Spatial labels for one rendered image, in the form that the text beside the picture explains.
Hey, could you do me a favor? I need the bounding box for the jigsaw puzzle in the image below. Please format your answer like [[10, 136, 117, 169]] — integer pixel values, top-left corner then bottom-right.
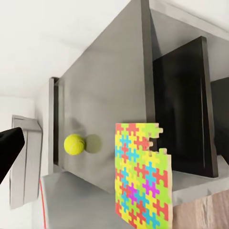
[[115, 123, 173, 229]]

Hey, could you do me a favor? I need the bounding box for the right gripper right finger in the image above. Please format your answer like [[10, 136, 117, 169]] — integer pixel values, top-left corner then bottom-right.
[[214, 126, 229, 165]]

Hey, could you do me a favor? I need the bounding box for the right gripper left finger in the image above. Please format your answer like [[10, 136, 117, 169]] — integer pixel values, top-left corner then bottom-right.
[[0, 127, 25, 184]]

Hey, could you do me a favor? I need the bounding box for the tennis ball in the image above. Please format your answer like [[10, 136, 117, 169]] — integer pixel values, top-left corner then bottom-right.
[[64, 134, 85, 155]]

